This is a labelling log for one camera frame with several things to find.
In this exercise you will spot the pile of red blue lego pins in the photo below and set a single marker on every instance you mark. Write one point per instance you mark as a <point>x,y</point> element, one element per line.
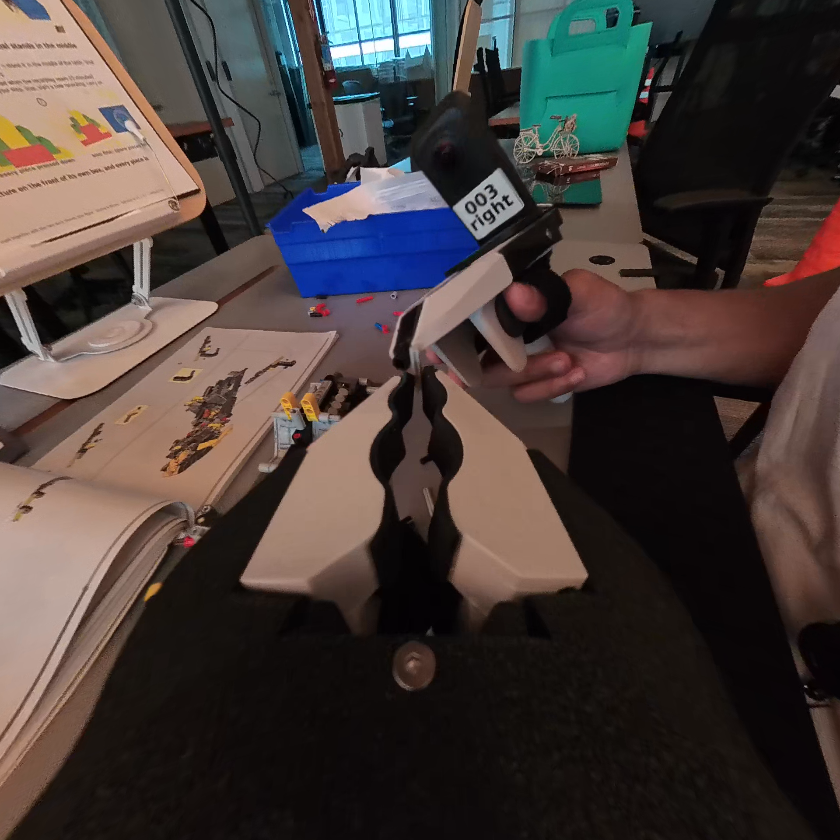
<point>358,312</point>

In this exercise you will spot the orange traffic cone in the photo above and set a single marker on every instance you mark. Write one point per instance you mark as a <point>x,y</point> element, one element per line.
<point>814,249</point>

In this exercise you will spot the blue plastic bin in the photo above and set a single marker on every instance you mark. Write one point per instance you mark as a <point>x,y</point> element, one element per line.
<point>374,256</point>

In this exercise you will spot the wooden post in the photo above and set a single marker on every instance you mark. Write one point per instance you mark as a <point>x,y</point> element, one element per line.
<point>318,79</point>

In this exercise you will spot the black office chair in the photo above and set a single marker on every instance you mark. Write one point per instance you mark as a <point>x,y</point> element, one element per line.
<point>722,131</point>

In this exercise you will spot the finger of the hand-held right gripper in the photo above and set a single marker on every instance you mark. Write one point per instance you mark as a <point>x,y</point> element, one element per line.
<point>459,295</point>
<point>463,358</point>

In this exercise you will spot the grey lego axle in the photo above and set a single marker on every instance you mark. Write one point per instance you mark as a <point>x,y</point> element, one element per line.
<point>428,502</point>

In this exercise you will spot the black metal pole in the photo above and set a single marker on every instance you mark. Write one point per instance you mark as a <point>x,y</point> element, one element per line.
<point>210,111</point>

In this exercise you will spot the brown small box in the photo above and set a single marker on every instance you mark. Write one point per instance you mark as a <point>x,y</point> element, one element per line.
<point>577,165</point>

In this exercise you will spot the wooden document stand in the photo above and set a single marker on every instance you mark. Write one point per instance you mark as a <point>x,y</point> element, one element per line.
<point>98,328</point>

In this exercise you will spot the wooden bicycle model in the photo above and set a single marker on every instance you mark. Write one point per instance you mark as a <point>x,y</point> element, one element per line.
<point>548,141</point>

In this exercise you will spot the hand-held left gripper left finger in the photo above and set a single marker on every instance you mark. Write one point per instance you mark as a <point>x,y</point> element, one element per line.
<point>308,525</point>

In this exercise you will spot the person's right forearm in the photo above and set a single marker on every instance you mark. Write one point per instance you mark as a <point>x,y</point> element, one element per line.
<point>722,328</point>

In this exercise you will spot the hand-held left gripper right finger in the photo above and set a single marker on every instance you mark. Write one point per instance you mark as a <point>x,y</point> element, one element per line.
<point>525,525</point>

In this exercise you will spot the black tablet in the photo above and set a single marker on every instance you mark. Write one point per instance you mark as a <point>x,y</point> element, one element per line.
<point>571,191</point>

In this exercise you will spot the printed instruction sheet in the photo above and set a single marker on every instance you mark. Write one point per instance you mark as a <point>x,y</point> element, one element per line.
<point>65,131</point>

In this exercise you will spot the crumpled white paper bag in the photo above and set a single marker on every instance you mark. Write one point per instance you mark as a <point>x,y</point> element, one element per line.
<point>380,197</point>

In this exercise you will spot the lego instruction booklet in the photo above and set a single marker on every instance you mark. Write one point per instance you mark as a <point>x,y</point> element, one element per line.
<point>98,525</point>

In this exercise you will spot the person's right hand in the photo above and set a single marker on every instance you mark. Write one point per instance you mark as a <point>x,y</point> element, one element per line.
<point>604,328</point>

